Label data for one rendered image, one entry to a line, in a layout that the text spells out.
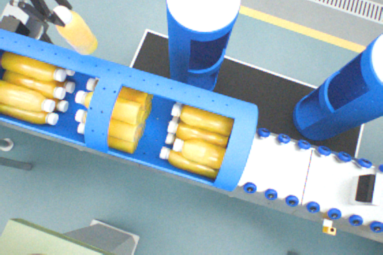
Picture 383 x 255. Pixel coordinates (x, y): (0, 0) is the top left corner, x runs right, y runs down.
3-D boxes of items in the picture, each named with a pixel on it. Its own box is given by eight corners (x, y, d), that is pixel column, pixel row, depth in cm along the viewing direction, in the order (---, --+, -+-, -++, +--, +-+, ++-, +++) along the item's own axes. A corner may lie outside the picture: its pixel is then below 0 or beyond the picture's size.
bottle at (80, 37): (93, 29, 100) (70, -2, 82) (102, 50, 98) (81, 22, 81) (70, 39, 99) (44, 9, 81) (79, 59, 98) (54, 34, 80)
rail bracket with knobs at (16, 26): (22, 52, 134) (10, 39, 124) (6, 46, 134) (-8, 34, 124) (33, 30, 136) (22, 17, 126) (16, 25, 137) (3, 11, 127)
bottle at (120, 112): (133, 127, 100) (75, 109, 101) (139, 124, 107) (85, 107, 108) (139, 104, 99) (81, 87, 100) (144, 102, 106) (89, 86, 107)
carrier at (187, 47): (161, 85, 211) (200, 109, 208) (151, 8, 127) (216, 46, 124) (186, 50, 218) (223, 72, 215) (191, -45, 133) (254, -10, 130)
